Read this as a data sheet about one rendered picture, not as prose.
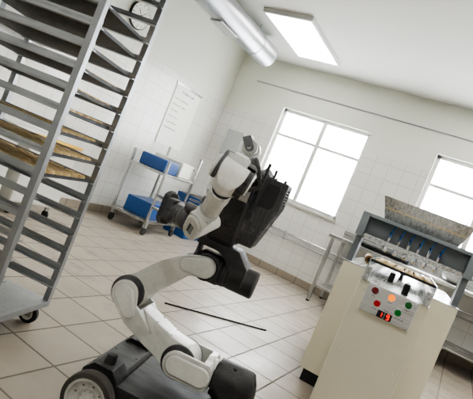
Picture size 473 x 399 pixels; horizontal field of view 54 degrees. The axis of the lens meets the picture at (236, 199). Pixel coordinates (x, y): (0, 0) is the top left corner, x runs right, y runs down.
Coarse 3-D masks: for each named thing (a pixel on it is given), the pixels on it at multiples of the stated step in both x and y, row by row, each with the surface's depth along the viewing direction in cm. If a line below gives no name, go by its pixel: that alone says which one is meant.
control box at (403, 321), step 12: (372, 288) 221; (384, 288) 219; (372, 300) 220; (384, 300) 218; (396, 300) 217; (408, 300) 215; (372, 312) 220; (384, 312) 218; (408, 312) 214; (396, 324) 215; (408, 324) 214
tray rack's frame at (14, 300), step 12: (24, 60) 234; (12, 72) 233; (0, 288) 219; (12, 288) 224; (24, 288) 230; (0, 300) 207; (12, 300) 212; (24, 300) 217; (36, 300) 222; (0, 312) 196; (12, 312) 200; (24, 312) 209
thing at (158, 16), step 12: (168, 0) 222; (156, 12) 221; (144, 48) 221; (144, 60) 223; (132, 72) 222; (132, 84) 222; (120, 120) 224; (108, 132) 223; (96, 168) 223; (96, 180) 225; (84, 204) 224; (72, 228) 225; (72, 240) 225; (48, 288) 226; (48, 300) 227
